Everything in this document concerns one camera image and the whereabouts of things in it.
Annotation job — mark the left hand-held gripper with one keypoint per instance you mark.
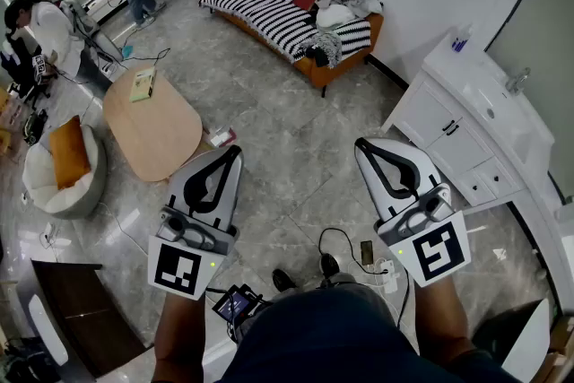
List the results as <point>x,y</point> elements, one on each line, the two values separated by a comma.
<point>175,269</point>

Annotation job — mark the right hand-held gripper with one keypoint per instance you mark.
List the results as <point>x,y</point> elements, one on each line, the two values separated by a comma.
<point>439,255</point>

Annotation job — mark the orange sofa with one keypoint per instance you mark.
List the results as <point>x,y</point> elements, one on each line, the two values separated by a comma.
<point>323,69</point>

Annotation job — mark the person's left forearm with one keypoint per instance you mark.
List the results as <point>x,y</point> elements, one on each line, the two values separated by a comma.
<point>179,336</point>

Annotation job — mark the person's right forearm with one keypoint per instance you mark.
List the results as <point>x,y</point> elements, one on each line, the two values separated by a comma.
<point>441,318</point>

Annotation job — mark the black phone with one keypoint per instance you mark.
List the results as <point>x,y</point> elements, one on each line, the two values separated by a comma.
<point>367,252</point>

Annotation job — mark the wooden coffee table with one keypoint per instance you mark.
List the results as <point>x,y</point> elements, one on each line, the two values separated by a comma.
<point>152,134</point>

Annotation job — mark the white vanity cabinet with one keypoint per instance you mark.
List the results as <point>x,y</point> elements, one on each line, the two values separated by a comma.
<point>475,139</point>

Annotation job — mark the white power strip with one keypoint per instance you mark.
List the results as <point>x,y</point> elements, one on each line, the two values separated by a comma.
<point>388,278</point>

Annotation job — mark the person's black shoe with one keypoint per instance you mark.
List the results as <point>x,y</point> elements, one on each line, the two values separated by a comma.
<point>282,279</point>
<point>329,264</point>

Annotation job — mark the small screen device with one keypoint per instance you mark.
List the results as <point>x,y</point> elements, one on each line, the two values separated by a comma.
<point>233,305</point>

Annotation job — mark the white round armchair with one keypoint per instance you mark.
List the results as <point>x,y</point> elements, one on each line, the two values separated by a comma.
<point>92,179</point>

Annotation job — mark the green box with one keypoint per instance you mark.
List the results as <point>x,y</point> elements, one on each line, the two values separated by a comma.
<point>142,84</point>

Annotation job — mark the orange armchair cushion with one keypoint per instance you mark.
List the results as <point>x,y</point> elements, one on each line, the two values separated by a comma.
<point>69,152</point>

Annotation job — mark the chrome faucet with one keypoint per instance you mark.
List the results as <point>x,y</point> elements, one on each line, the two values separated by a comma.
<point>518,80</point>

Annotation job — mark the speckled knitted throw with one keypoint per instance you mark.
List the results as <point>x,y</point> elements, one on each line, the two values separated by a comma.
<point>324,48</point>

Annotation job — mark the teal floor item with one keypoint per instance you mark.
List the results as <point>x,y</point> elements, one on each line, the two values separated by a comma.
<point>127,52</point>

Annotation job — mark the dark wooden cabinet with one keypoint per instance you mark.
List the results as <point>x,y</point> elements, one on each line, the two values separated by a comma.
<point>89,318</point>

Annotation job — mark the person's blue shirt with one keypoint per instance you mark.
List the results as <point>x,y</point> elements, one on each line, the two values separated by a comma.
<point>332,341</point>

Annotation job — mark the black panel with white edge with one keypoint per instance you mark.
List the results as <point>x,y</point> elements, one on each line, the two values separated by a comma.
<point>507,336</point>

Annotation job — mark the white crumpled cloth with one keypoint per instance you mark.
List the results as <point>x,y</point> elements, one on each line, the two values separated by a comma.
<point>334,16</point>

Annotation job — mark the white curved object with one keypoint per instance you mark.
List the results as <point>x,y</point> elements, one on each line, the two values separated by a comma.
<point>47,329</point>

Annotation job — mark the grey backpack rig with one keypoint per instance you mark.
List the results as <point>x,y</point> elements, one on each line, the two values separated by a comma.
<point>80,18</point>

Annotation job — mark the white low bench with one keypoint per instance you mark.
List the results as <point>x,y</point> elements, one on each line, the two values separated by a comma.
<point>105,2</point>

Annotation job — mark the black office chair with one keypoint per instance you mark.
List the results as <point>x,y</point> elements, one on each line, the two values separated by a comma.
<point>20,67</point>

